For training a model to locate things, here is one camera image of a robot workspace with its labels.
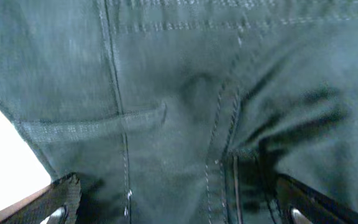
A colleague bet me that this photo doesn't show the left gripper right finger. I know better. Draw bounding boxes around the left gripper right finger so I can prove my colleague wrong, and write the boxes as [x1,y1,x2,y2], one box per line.
[276,174,358,224]

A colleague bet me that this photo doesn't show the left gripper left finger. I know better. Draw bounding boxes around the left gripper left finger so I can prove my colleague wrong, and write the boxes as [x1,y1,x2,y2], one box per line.
[0,172,81,224]

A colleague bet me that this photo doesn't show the black shorts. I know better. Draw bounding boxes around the black shorts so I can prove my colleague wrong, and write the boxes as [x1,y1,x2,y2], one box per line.
[0,0,358,223]

